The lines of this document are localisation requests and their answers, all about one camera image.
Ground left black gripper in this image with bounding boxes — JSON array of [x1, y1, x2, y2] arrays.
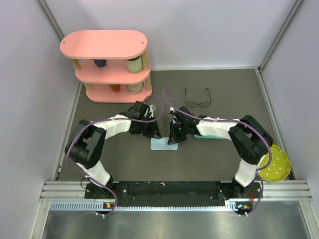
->
[[138, 115, 162, 139]]

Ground yellow green dotted plate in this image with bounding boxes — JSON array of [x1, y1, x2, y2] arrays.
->
[[259, 145, 291, 183]]

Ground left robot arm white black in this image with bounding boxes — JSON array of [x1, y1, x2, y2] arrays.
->
[[65, 101, 161, 198]]

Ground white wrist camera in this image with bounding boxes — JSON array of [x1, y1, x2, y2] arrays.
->
[[170, 107, 176, 116], [145, 105, 156, 119]]

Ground pink three-tier wooden shelf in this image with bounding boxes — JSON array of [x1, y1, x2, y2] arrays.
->
[[60, 30, 152, 103]]

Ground cream cylindrical jar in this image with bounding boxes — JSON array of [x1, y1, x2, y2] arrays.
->
[[125, 56, 143, 73]]

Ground blue grey glasses case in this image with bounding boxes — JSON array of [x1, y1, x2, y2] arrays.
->
[[194, 135, 225, 140]]

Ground aluminium rail with cable duct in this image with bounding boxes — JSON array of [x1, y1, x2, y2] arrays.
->
[[40, 180, 312, 213]]

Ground patterned ceramic bowl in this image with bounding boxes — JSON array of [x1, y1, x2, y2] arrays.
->
[[127, 82, 144, 94]]

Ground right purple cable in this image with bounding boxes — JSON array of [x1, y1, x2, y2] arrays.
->
[[162, 89, 273, 217]]

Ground purple cable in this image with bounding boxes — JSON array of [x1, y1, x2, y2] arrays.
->
[[162, 89, 273, 217], [65, 94, 165, 219]]

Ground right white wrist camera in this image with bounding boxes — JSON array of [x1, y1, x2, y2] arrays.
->
[[170, 107, 176, 116]]

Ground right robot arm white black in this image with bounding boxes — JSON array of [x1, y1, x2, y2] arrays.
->
[[168, 107, 274, 199]]

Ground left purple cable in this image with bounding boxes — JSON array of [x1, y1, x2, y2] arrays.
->
[[65, 94, 165, 219]]

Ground orange red small cup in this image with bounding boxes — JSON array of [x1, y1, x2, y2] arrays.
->
[[109, 84, 121, 92]]

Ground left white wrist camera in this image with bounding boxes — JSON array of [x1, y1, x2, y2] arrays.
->
[[145, 105, 156, 119]]

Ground dark blue cup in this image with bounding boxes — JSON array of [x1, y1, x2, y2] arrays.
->
[[93, 59, 107, 68]]

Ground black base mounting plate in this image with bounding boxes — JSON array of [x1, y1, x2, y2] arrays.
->
[[84, 180, 262, 208]]

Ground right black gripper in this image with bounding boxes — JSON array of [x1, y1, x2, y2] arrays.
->
[[168, 121, 189, 145]]

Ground thin black wire eyeglasses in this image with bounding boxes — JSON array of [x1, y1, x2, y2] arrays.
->
[[184, 87, 212, 108]]

